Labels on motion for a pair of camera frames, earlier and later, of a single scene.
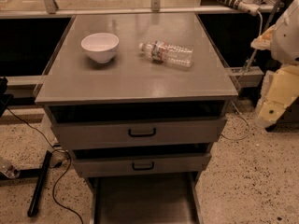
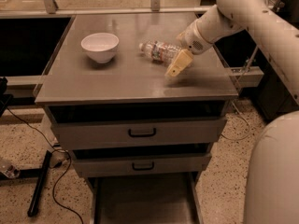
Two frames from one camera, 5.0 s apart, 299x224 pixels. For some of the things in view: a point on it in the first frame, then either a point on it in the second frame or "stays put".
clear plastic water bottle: (162, 52) stays put
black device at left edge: (5, 99) stays put
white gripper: (287, 37) → (192, 40)
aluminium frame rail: (50, 8) stays put
